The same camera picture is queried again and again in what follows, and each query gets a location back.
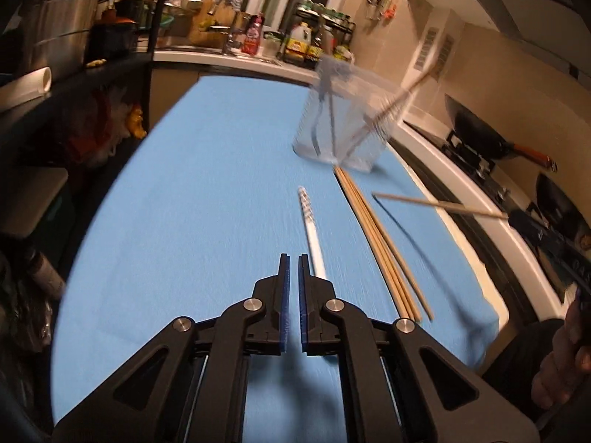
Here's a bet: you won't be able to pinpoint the wooden chopstick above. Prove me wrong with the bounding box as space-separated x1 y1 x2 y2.
343 66 438 168
372 192 511 220

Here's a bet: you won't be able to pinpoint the wooden cutting board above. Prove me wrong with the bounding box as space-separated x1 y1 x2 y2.
189 0 241 49

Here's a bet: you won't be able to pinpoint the chrome faucet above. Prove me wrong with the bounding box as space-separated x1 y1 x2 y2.
208 0 246 56

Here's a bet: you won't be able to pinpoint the bundle of wooden chopsticks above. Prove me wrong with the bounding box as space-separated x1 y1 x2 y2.
333 166 435 323

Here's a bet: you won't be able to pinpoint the range hood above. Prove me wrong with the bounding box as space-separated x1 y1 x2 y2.
443 0 591 75

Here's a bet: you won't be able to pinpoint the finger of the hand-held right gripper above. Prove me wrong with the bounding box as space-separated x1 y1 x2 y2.
507 209 561 247

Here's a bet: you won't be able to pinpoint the black metal shelf rack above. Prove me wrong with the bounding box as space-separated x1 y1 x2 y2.
0 0 175 181

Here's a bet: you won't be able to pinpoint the pink detergent bottle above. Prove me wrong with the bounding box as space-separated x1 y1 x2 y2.
241 14 265 56

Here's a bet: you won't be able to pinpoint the red mesh bag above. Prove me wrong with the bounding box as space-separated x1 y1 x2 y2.
65 87 130 167

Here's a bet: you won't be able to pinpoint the dark bottle with pale label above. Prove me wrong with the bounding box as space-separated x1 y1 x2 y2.
25 248 68 299

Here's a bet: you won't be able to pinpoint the clear lidded container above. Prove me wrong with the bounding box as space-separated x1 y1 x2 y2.
262 32 283 59

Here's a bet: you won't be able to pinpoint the black wok with red-brown handle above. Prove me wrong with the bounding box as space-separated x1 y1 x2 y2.
444 93 558 174

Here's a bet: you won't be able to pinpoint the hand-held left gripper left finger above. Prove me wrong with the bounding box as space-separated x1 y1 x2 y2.
53 253 291 443

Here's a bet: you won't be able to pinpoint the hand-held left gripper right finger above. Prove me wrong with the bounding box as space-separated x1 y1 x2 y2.
298 253 541 443

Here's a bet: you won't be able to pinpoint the yellow toy figure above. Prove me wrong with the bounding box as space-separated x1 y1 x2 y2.
127 106 148 140

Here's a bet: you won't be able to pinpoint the yellow-label oil bottle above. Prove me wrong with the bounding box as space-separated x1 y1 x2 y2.
284 22 310 63

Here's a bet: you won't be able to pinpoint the white paper roll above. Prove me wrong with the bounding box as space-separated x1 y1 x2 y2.
0 67 53 112

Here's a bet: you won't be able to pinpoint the black spice rack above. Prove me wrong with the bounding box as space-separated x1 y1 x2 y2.
281 0 356 70

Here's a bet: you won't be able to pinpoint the white-handled metal fork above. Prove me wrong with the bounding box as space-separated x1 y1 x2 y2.
310 53 352 156

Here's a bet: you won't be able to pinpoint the person's right hand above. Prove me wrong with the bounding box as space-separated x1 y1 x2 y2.
531 295 591 409

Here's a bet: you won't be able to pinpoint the large steel pot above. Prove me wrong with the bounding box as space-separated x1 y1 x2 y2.
25 0 105 63

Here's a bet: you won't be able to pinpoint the white striped-handle ceramic spoon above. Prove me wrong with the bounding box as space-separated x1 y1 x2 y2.
297 186 329 282

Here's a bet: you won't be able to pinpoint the clear plastic utensil holder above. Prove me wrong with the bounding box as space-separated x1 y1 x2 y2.
292 53 407 174

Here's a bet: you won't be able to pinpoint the hanging kitchen tools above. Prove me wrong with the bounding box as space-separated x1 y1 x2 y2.
367 0 399 22

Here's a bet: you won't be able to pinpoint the blue tablecloth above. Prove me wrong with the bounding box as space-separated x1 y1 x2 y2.
51 76 502 443

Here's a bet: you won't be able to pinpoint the grey flat board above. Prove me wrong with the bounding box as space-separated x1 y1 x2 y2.
0 166 69 240

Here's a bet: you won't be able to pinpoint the black pot with red rim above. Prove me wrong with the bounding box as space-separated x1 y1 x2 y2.
90 9 140 59

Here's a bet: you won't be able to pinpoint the black gas stove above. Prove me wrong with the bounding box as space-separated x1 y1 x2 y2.
404 120 591 259

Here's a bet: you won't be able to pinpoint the wall vent panel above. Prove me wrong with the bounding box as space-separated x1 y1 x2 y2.
416 28 440 73
436 34 456 79

